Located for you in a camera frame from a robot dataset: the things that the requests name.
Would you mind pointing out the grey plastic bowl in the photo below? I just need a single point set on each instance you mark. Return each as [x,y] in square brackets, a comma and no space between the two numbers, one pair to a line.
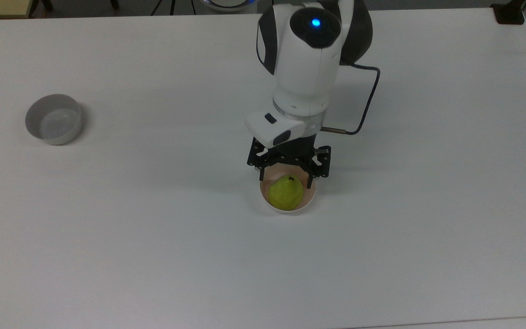
[54,119]

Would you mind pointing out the black tripod legs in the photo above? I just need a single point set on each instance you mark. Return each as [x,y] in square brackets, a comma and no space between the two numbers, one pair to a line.
[171,5]

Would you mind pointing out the green pear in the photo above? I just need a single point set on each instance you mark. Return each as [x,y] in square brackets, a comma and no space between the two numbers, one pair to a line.
[286,194]

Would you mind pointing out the black table clamp block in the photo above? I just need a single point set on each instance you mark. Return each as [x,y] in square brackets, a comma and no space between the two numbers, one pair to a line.
[509,11]

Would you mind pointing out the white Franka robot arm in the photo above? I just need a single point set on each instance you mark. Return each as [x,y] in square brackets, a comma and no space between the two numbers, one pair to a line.
[306,68]

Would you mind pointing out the pink plastic bowl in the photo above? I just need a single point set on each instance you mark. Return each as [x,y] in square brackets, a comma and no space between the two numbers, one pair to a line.
[309,197]

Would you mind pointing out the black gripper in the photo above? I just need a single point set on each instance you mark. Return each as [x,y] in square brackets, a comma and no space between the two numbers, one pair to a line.
[292,153]

